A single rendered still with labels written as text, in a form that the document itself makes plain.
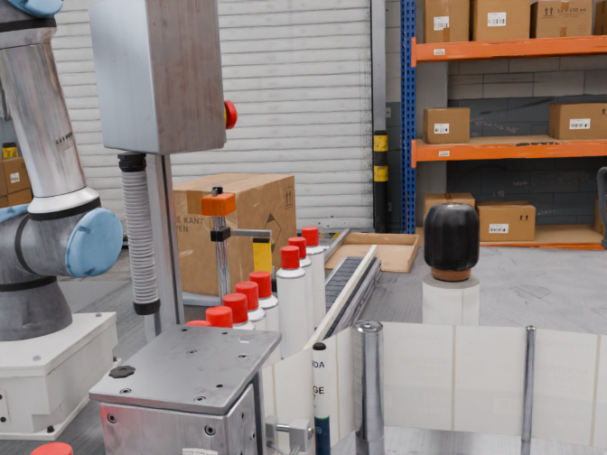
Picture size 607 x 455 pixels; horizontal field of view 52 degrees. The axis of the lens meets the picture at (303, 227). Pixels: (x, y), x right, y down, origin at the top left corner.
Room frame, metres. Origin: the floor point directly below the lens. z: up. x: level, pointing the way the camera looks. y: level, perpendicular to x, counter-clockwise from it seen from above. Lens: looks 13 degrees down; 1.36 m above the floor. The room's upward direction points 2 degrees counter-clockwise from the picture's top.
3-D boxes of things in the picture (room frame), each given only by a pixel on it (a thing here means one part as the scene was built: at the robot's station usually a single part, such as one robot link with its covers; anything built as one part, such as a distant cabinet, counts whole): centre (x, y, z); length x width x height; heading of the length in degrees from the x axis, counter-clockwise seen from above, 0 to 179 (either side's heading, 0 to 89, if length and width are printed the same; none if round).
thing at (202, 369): (0.47, 0.09, 1.14); 0.14 x 0.11 x 0.01; 164
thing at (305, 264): (1.11, 0.01, 0.98); 0.05 x 0.05 x 0.20
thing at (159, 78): (0.83, 0.18, 1.38); 0.17 x 0.10 x 0.19; 39
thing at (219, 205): (0.96, 0.10, 1.05); 0.10 x 0.04 x 0.33; 74
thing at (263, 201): (1.64, 0.19, 0.99); 0.30 x 0.24 x 0.27; 152
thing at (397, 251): (1.86, -0.21, 0.85); 0.30 x 0.26 x 0.04; 164
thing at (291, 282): (1.04, 0.03, 0.98); 0.05 x 0.05 x 0.20
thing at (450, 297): (0.90, -0.22, 1.03); 0.09 x 0.09 x 0.30
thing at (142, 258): (0.78, 0.21, 1.18); 0.04 x 0.04 x 0.21
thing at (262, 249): (0.96, 0.07, 1.09); 0.03 x 0.01 x 0.06; 74
